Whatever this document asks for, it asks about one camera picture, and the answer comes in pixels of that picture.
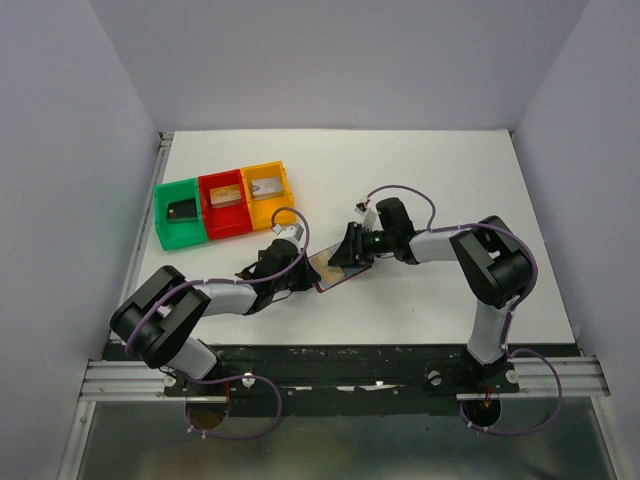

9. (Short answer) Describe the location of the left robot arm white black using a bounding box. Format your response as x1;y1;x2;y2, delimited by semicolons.
110;238;320;395

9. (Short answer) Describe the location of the red plastic bin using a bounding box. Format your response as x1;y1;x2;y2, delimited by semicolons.
198;169;253;240

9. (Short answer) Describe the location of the gold card in red bin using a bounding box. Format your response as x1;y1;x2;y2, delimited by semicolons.
209;185;242;209

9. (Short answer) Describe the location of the aluminium frame rail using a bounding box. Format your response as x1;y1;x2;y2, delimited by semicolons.
79;132;174;403

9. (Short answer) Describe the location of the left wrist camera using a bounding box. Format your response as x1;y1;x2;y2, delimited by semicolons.
272;222;305;250

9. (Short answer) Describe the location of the gold VIP card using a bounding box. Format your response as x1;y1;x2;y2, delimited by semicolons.
318;265;347;290

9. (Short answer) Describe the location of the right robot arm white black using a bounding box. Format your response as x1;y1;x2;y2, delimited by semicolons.
327;197;538;392

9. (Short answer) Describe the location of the black card in green bin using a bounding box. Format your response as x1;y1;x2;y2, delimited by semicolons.
166;198;198;224

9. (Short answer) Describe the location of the green plastic bin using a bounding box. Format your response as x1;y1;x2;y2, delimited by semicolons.
154;177;208;251

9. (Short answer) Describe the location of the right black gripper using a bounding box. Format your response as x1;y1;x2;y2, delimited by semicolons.
326;222;394;270

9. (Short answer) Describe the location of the yellow plastic bin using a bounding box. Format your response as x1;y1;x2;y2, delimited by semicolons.
241;161;295;231

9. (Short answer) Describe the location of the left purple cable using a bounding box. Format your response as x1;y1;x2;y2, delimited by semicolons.
124;207;311;441

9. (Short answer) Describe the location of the red leather card holder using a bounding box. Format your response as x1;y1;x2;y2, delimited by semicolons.
309;244;371;293

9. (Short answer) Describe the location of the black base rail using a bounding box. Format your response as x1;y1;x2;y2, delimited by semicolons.
164;344;519;417

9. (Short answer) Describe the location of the silver card in yellow bin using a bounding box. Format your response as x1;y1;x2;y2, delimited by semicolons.
251;177;284;200

